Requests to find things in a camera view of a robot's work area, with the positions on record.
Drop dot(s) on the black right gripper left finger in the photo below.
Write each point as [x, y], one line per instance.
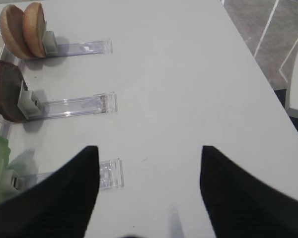
[58, 207]

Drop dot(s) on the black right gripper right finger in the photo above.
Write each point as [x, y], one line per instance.
[239, 205]

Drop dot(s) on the tan bun half front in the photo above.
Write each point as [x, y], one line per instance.
[34, 28]

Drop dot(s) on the tan bun half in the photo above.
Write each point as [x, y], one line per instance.
[11, 30]
[34, 28]

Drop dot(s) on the brown meat patty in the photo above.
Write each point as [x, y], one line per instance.
[10, 85]

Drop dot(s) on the tan bun half rear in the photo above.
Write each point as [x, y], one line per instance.
[11, 30]

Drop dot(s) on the clear lettuce holder rail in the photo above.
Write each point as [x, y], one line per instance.
[19, 177]

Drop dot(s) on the clear patty holder rail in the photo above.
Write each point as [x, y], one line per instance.
[33, 109]

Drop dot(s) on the clear bun holder rail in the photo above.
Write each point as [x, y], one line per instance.
[53, 49]

